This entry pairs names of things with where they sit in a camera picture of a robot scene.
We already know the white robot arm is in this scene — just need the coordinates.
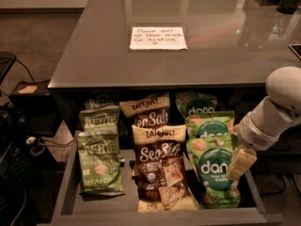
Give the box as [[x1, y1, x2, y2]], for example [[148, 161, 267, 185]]
[[227, 67, 301, 180]]

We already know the dark equipment with white knob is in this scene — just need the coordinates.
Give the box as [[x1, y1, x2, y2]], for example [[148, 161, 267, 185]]
[[0, 104, 41, 226]]

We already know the front brown Sea Salt bag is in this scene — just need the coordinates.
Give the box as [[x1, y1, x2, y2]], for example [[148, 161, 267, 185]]
[[132, 125, 198, 213]]

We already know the green dang chip bag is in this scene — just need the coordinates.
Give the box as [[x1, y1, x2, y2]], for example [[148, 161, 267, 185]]
[[186, 135, 241, 209], [175, 90, 217, 118], [185, 111, 234, 138]]

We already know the brown sea salt bag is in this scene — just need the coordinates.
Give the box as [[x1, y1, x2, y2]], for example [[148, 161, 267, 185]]
[[119, 92, 170, 128], [132, 125, 198, 213]]

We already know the white handwritten paper note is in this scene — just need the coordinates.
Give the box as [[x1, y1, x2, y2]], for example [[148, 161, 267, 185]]
[[129, 27, 187, 50]]

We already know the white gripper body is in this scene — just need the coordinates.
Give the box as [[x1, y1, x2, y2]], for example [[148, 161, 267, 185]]
[[237, 112, 279, 151]]

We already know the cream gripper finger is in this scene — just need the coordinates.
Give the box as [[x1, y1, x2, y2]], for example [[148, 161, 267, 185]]
[[227, 165, 245, 181], [231, 147, 257, 170]]

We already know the front green Kettle jalapeno bag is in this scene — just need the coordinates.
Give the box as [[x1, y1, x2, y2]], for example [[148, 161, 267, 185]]
[[77, 130, 124, 196]]

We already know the back brown Sea Salt bag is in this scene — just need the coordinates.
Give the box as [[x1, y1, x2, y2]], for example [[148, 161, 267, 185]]
[[119, 92, 170, 128]]

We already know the dark side table with cable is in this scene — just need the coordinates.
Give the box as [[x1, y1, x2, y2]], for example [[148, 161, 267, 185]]
[[0, 51, 53, 134]]

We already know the grey open bottom drawer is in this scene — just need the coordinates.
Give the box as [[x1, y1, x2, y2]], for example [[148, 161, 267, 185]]
[[40, 143, 284, 226]]

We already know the back green Kettle bag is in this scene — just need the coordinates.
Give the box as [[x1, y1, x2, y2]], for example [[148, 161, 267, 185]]
[[84, 92, 119, 109]]

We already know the middle green Kettle bag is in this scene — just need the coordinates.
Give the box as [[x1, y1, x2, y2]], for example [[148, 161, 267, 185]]
[[79, 105, 120, 131]]

